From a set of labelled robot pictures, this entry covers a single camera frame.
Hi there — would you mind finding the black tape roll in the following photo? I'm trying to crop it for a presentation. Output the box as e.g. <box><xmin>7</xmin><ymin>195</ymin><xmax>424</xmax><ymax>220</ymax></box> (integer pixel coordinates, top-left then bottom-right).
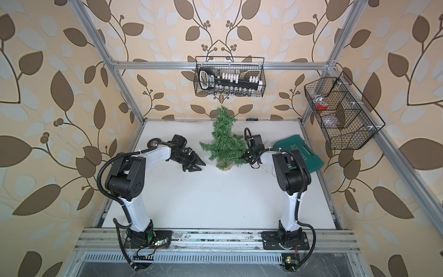
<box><xmin>147</xmin><ymin>138</ymin><xmax>162</xmax><ymax>149</ymax></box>

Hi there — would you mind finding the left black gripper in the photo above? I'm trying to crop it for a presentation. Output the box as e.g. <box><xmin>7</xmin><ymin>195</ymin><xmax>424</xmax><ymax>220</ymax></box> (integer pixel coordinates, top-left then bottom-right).
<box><xmin>172</xmin><ymin>151</ymin><xmax>207</xmax><ymax>172</ymax></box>

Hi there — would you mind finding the right black wire basket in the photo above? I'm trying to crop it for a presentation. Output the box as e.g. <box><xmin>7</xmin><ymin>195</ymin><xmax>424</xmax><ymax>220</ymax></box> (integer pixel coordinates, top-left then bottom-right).
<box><xmin>304</xmin><ymin>72</ymin><xmax>385</xmax><ymax>150</ymax></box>

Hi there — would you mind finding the black wire basket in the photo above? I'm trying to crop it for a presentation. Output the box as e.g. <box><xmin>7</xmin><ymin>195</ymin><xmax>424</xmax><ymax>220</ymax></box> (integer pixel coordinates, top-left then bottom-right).
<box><xmin>193</xmin><ymin>55</ymin><xmax>266</xmax><ymax>98</ymax></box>
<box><xmin>304</xmin><ymin>72</ymin><xmax>385</xmax><ymax>150</ymax></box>

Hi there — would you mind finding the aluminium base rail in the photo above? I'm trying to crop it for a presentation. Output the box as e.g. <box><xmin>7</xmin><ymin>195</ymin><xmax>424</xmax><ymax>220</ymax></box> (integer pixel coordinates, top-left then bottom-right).
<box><xmin>74</xmin><ymin>228</ymin><xmax>361</xmax><ymax>253</ymax></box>

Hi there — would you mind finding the small green christmas tree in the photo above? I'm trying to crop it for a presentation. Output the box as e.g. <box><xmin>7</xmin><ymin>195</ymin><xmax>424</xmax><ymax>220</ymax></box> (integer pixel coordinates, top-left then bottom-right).
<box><xmin>200</xmin><ymin>106</ymin><xmax>246</xmax><ymax>171</ymax></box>

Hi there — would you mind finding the green plastic tool case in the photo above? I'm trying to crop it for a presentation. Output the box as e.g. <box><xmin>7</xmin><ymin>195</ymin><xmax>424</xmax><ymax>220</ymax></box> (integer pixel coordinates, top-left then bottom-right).
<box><xmin>273</xmin><ymin>135</ymin><xmax>324</xmax><ymax>173</ymax></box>

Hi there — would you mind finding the black tool in basket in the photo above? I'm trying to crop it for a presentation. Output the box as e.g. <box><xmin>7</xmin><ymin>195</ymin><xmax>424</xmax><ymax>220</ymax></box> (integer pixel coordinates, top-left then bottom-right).
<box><xmin>197</xmin><ymin>68</ymin><xmax>266</xmax><ymax>91</ymax></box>

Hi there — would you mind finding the red item in basket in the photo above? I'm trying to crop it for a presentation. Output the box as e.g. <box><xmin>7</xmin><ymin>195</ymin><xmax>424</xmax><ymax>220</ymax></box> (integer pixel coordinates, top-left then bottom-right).
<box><xmin>313</xmin><ymin>95</ymin><xmax>329</xmax><ymax>111</ymax></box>

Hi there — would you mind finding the back black wire basket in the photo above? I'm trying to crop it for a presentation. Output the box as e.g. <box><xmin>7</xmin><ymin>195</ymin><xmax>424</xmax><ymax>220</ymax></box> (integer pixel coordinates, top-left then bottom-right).
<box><xmin>193</xmin><ymin>55</ymin><xmax>266</xmax><ymax>98</ymax></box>

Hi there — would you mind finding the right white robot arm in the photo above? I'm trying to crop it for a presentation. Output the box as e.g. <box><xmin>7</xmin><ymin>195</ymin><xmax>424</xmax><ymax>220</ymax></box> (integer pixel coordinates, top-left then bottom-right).
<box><xmin>244</xmin><ymin>128</ymin><xmax>317</xmax><ymax>272</ymax></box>

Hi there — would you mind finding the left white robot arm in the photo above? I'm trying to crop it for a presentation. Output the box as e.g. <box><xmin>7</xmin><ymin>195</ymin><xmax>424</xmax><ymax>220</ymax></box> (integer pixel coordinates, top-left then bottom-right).
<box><xmin>96</xmin><ymin>135</ymin><xmax>205</xmax><ymax>271</ymax></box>

